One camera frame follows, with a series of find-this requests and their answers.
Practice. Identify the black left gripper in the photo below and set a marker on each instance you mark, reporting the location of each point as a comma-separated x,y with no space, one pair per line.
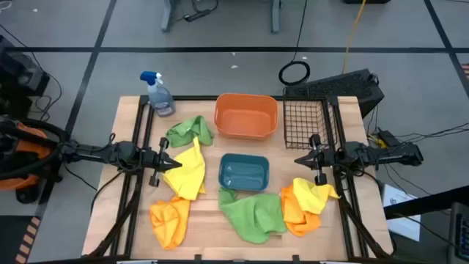
154,159

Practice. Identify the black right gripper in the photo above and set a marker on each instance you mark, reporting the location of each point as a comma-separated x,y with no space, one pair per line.
324,158

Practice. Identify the large yellow microfiber towel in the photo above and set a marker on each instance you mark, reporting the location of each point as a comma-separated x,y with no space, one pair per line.
187,172

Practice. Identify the small yellow microfiber towel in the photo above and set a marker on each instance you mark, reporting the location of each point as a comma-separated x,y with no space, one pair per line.
311,198

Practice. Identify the small green microfiber towel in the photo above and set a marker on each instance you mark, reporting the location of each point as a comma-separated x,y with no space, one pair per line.
187,132

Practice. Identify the orange microfiber towel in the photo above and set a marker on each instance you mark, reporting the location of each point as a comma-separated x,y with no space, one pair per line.
168,223
297,220

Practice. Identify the large green microfiber towel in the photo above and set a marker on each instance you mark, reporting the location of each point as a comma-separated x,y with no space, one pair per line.
253,216

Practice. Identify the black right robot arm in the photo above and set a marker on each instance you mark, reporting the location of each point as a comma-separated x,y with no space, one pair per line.
366,152

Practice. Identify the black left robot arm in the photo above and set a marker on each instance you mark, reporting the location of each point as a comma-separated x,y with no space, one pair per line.
124,154

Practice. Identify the teal plastic basket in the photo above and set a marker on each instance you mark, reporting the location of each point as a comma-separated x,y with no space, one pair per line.
243,172

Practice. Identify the blue-capped spray bottle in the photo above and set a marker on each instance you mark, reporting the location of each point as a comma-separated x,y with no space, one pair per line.
161,100

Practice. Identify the orange plastic basket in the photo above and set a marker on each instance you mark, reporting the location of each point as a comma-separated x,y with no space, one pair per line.
245,124

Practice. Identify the black power adapter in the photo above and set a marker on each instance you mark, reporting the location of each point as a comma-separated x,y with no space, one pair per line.
388,137

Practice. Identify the black computer case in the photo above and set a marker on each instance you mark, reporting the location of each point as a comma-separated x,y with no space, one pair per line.
348,86

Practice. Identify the white paper sheet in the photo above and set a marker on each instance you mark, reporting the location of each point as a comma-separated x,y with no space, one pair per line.
406,229

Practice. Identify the dark metal beam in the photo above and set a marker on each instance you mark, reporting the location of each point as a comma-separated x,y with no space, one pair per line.
432,203

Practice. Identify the orange and black vacuum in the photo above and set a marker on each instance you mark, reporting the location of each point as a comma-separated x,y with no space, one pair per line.
25,146

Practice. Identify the gray desk leg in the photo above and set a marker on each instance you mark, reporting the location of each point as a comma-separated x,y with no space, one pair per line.
275,16
168,16

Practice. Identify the black power strip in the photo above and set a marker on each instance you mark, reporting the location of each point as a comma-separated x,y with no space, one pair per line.
198,15

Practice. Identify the gray device box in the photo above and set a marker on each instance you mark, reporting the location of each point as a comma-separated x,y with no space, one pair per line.
459,234

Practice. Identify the black equipment stack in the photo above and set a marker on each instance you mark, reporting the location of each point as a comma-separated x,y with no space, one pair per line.
22,73

